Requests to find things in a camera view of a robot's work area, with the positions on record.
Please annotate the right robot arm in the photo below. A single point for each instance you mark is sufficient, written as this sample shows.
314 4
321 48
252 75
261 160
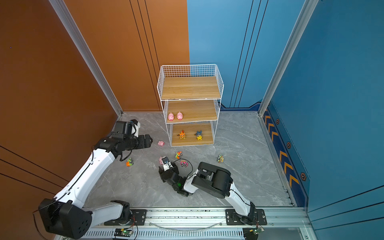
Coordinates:
213 180

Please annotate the aluminium corner post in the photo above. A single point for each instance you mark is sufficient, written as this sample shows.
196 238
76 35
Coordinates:
75 34
292 43

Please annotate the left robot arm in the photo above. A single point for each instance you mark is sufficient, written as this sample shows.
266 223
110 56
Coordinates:
65 214

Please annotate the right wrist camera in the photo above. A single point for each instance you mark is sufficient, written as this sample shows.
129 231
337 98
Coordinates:
165 162

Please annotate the right circuit board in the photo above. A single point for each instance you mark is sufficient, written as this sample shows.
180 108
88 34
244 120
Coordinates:
252 233

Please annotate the aluminium rail frame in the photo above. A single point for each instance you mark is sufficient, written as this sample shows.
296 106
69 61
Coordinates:
209 223

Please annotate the left aluminium corner post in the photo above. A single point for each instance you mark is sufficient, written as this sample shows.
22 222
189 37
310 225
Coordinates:
75 34

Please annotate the white wire wooden shelf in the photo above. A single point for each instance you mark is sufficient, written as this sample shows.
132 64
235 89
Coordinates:
196 91

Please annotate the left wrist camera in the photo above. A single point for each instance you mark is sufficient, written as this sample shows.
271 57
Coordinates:
135 128

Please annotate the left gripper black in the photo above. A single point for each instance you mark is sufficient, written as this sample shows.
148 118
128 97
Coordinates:
148 142

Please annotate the grey hooded pikachu figure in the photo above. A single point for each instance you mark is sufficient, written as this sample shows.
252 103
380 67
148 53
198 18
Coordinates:
199 135

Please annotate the pink toy truck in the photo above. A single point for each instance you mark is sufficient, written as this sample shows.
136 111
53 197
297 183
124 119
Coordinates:
184 163

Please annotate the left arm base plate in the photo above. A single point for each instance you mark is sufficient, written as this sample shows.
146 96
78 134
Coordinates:
135 217

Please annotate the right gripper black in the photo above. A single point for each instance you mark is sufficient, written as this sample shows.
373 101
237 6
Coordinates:
162 174

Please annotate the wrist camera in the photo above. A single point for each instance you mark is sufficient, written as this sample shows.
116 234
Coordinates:
135 128
165 162

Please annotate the circuit board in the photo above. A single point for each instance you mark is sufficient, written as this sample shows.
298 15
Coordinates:
252 233
123 233

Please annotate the orange pikachu figure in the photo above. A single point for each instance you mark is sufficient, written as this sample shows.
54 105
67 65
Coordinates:
182 135

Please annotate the left circuit board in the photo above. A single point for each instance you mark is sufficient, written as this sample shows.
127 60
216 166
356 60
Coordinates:
123 233

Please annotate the green toy car right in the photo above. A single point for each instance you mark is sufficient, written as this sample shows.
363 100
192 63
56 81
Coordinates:
220 158

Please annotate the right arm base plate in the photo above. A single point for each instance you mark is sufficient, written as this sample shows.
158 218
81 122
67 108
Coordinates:
234 219

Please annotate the right aluminium corner post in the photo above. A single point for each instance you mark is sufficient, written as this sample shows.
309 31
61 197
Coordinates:
292 43

